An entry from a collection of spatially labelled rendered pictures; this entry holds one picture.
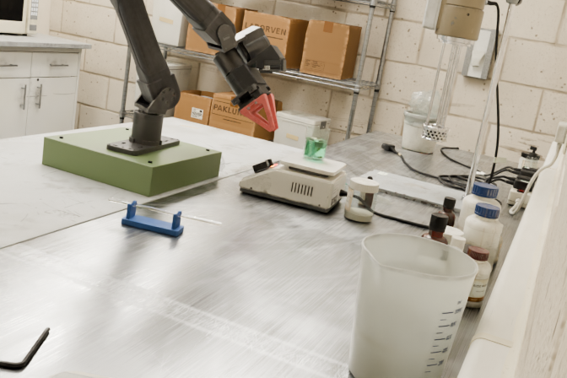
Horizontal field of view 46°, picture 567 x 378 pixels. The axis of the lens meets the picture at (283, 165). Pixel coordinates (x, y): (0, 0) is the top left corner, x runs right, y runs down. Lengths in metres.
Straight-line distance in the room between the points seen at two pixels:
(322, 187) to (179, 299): 0.54
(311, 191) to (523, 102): 2.44
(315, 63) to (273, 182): 2.21
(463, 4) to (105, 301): 1.09
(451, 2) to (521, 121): 2.11
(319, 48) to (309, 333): 2.78
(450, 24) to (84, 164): 0.87
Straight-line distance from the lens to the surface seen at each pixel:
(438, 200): 1.65
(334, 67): 3.53
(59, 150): 1.43
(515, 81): 3.69
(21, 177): 1.36
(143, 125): 1.42
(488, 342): 0.70
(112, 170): 1.35
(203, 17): 1.43
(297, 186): 1.37
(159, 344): 0.79
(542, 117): 3.69
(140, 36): 1.39
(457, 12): 1.63
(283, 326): 0.87
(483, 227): 1.20
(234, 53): 1.48
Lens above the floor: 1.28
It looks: 13 degrees down
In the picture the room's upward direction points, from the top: 10 degrees clockwise
